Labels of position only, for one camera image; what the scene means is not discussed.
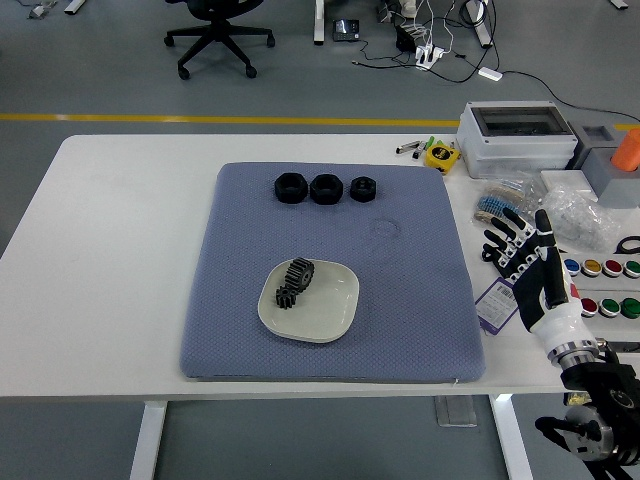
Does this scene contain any white table leg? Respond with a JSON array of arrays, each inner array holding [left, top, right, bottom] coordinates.
[[128, 399, 169, 480], [487, 393, 535, 480]]

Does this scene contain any blue-grey quilted mat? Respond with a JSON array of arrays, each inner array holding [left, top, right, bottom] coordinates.
[[179, 161, 487, 385]]

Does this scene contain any grey button panel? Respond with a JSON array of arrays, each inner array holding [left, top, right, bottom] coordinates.
[[554, 244, 640, 321]]

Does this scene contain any green black marker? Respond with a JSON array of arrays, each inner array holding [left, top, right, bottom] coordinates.
[[411, 135, 437, 160]]

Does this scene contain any orange cylinder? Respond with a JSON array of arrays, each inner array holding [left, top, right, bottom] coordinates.
[[610, 127, 640, 174]]

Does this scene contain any large black gear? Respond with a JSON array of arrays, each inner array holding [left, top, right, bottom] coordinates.
[[284, 256, 316, 295]]

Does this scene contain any small black gear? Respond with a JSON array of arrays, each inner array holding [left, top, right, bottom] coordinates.
[[273, 284, 299, 312]]

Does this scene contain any white square plate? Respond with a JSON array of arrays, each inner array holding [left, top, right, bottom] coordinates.
[[257, 258, 362, 344]]

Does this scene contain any black office chair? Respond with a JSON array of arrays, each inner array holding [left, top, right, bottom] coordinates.
[[163, 0, 277, 80]]

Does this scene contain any black power brick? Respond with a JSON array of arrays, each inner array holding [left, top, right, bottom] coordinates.
[[394, 24, 417, 52]]

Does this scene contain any white power strip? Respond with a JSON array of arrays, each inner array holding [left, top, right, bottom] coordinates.
[[414, 44, 446, 71]]

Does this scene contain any clear bag of resistors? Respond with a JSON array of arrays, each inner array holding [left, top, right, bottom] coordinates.
[[469, 172, 546, 234]]

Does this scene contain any white flat box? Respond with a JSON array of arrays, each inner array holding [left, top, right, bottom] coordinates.
[[539, 169, 597, 202]]

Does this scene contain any large grey block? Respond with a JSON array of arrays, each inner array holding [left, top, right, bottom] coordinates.
[[585, 148, 640, 209]]

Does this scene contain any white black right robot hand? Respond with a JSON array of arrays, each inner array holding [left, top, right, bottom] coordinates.
[[481, 206, 592, 351]]

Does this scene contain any purple white label card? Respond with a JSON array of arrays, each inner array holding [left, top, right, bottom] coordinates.
[[473, 277, 521, 336]]

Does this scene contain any long black floor cable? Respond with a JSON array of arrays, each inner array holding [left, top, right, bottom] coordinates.
[[502, 69, 640, 126]]

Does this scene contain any grey electrical enclosure box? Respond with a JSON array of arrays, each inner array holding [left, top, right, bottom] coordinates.
[[455, 101, 580, 179]]

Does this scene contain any yellow tape measure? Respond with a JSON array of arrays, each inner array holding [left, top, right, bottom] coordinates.
[[424, 143, 461, 174]]

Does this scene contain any grey floor plate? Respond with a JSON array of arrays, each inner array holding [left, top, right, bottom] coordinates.
[[433, 395, 479, 428]]

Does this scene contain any white desk leg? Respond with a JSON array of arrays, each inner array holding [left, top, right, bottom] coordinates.
[[469, 0, 495, 49], [313, 0, 327, 46]]

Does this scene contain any large black hex nut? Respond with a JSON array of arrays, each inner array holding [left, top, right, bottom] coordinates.
[[273, 171, 308, 205], [309, 172, 344, 206]]

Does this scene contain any small black hex nut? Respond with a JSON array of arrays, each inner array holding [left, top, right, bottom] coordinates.
[[349, 175, 378, 203]]

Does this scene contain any grey block with square recess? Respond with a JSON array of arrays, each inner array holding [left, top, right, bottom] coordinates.
[[568, 122, 619, 170]]

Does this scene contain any clear bag of small parts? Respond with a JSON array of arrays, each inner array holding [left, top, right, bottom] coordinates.
[[539, 183, 624, 254]]

